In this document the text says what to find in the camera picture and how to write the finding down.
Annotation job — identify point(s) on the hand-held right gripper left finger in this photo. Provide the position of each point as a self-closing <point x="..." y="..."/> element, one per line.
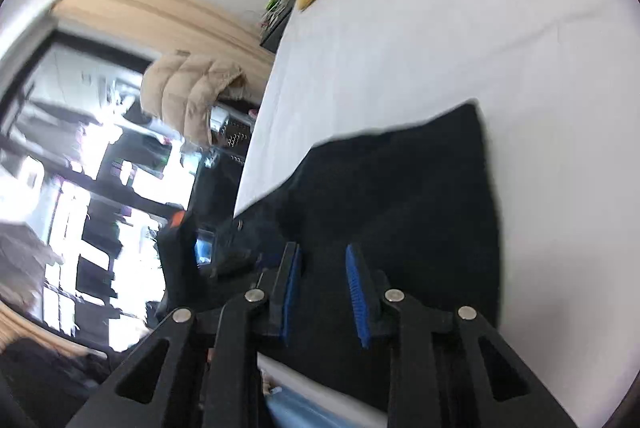
<point x="291" y="298"/>

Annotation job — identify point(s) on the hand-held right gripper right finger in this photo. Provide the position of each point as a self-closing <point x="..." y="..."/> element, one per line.
<point x="357" y="303"/>

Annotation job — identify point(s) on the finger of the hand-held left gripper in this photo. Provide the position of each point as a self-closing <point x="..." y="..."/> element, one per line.
<point x="232" y="260"/>

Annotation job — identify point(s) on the black pants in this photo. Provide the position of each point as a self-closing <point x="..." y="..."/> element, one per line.
<point x="400" y="208"/>

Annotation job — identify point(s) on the person's blue jeans leg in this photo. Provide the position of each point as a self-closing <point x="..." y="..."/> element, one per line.
<point x="305" y="410"/>

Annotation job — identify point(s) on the black glossy cabinet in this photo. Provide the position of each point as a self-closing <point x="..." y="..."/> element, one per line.
<point x="225" y="142"/>

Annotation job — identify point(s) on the glass sliding door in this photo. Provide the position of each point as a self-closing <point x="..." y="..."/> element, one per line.
<point x="75" y="188"/>

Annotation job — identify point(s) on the beige puffer jacket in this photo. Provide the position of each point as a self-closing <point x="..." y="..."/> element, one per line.
<point x="195" y="92"/>

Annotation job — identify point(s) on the dark cloth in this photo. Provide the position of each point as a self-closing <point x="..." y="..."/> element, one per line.
<point x="45" y="373"/>

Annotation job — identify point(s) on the dark grey nightstand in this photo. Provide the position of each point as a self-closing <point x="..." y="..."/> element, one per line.
<point x="275" y="32"/>

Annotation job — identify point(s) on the beige curtain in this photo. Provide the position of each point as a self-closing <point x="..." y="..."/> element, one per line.
<point x="165" y="22"/>

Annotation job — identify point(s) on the clear basket of small things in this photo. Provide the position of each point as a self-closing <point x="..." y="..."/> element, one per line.
<point x="272" y="5"/>

